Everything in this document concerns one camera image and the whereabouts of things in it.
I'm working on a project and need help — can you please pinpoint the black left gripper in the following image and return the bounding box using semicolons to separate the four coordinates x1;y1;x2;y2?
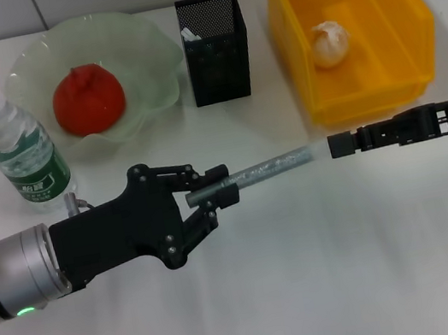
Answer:
39;147;253;292

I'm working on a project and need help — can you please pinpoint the silver grey pen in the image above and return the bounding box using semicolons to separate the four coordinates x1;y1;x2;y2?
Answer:
179;138;339;209

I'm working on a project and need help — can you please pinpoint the white garlic bulb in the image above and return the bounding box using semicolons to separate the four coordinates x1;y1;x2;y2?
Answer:
309;18;355;71

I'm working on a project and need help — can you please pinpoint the green pen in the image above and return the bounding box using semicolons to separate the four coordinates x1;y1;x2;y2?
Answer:
180;25;203;44

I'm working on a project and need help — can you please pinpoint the red tomato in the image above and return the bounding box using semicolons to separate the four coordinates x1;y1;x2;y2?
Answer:
46;58;132;141

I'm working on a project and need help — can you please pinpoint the clear green-label water bottle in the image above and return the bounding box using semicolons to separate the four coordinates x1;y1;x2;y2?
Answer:
0;68;82;221

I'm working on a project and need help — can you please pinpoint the black mesh pen holder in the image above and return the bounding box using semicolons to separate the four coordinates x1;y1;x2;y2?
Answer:
173;0;260;109

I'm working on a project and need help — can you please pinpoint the translucent green fruit plate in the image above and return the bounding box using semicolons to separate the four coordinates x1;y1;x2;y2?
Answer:
0;0;199;174

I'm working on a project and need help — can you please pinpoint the yellow plastic bin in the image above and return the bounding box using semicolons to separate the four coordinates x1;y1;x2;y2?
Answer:
263;0;448;134

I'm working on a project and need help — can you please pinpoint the left gripper connector cable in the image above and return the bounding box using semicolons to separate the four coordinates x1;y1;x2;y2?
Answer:
62;189;98;223

